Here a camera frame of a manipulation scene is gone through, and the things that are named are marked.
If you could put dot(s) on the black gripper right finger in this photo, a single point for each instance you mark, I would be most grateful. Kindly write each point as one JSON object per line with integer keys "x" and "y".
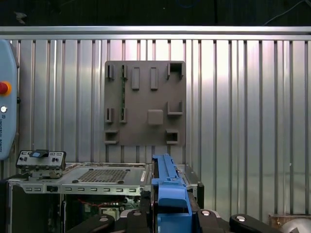
{"x": 209, "y": 223}

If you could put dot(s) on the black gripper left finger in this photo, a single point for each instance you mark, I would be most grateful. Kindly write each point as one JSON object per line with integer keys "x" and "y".
{"x": 131, "y": 223}

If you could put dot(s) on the hard disk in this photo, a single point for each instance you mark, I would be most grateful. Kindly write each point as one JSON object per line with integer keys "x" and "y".
{"x": 170, "y": 194}

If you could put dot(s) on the black open PC case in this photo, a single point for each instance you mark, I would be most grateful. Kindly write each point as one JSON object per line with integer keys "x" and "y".
{"x": 73, "y": 173}

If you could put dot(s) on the blue black plug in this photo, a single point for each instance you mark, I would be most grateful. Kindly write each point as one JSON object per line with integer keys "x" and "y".
{"x": 40, "y": 154}

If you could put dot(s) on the grey parts rack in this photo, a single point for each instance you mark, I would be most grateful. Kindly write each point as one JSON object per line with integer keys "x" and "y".
{"x": 145, "y": 97}

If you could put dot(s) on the pale blue teach pendant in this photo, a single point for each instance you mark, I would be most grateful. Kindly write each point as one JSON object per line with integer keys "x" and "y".
{"x": 7, "y": 97}

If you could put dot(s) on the metal port panel bracket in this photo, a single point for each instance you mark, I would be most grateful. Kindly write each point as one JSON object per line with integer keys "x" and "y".
{"x": 26, "y": 159}

